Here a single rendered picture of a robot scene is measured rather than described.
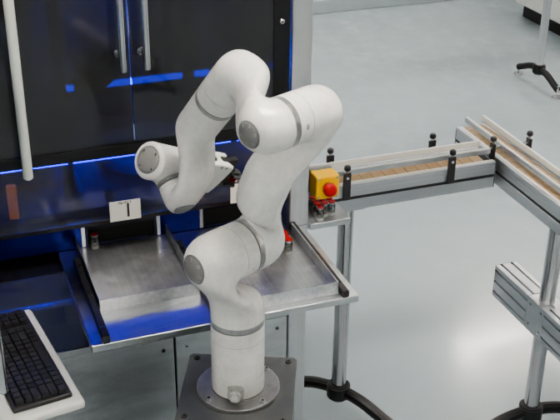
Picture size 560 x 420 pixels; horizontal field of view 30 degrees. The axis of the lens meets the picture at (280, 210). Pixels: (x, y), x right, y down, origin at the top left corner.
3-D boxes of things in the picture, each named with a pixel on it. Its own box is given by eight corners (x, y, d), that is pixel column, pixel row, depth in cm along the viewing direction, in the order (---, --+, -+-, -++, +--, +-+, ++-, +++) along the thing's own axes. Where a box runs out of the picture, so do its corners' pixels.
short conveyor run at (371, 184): (297, 222, 314) (297, 175, 307) (278, 200, 327) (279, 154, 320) (496, 189, 336) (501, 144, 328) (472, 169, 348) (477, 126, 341)
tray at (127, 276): (76, 248, 291) (74, 237, 290) (167, 234, 299) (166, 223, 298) (100, 312, 263) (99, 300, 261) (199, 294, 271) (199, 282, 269)
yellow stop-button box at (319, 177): (307, 190, 307) (307, 167, 304) (329, 187, 310) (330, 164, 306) (316, 201, 301) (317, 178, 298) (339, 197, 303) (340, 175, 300)
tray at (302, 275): (205, 248, 292) (205, 237, 291) (292, 233, 300) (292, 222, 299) (243, 311, 264) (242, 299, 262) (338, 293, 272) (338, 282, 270)
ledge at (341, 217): (293, 209, 318) (293, 203, 317) (332, 202, 322) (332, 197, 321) (310, 230, 306) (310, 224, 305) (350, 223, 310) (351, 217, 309)
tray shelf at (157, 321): (58, 257, 291) (57, 252, 290) (293, 219, 312) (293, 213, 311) (92, 352, 251) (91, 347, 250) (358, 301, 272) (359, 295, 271)
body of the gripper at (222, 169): (197, 142, 237) (225, 148, 247) (167, 170, 241) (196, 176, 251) (212, 167, 234) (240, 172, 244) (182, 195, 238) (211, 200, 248)
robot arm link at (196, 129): (256, 146, 210) (196, 215, 233) (228, 79, 215) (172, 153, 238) (217, 150, 204) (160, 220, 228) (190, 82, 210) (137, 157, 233)
